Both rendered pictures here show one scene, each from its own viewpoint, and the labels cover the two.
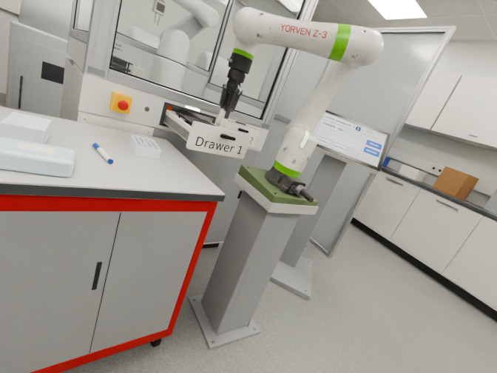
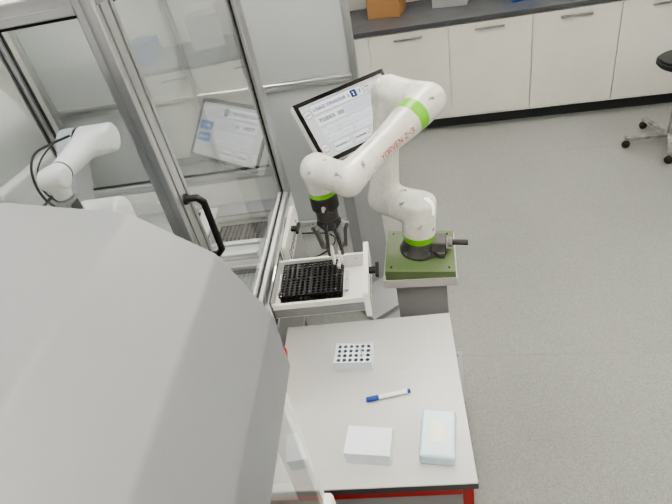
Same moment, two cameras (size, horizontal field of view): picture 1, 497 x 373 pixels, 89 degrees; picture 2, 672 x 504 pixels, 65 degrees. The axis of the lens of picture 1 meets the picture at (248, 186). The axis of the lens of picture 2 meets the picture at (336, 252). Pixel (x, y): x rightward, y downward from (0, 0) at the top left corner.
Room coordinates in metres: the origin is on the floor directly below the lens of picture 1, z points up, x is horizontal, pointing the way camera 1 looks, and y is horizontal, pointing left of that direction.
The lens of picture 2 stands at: (-0.06, 1.10, 2.11)
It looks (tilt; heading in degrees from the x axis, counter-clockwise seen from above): 37 degrees down; 324
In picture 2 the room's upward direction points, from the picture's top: 13 degrees counter-clockwise
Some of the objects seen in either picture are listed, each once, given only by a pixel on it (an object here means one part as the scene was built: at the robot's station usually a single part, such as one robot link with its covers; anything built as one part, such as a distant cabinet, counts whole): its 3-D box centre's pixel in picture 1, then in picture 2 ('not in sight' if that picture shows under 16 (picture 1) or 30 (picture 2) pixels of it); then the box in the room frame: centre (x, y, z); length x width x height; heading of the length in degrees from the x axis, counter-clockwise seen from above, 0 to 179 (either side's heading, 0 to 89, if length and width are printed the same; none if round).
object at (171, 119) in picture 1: (199, 129); (310, 285); (1.21, 0.32, 0.86); 0.40 x 0.26 x 0.06; 44
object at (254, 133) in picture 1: (237, 134); (290, 235); (1.51, 0.17, 0.87); 0.29 x 0.02 x 0.11; 134
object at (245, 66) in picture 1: (239, 64); (324, 201); (1.16, 0.22, 1.19); 0.12 x 0.09 x 0.06; 134
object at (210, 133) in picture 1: (220, 141); (367, 277); (1.06, 0.18, 0.87); 0.29 x 0.02 x 0.11; 134
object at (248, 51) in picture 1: (248, 38); (319, 174); (1.15, 0.22, 1.29); 0.13 x 0.11 x 0.14; 3
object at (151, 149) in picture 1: (144, 146); (354, 356); (0.91, 0.42, 0.78); 0.12 x 0.08 x 0.04; 40
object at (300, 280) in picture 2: (200, 129); (313, 283); (1.21, 0.32, 0.87); 0.22 x 0.18 x 0.06; 44
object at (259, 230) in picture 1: (247, 258); (426, 322); (1.08, -0.12, 0.38); 0.30 x 0.30 x 0.76; 39
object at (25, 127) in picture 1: (27, 129); (369, 445); (0.64, 0.62, 0.79); 0.13 x 0.09 x 0.05; 36
